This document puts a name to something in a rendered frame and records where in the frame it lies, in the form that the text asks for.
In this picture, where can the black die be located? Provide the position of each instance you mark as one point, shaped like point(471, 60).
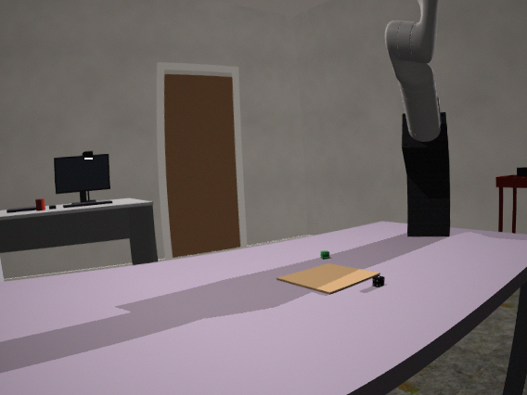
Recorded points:
point(378, 281)

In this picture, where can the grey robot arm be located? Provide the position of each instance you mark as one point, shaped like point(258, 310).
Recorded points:
point(415, 41)

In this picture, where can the tan flat mat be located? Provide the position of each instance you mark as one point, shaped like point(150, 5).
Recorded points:
point(328, 278)

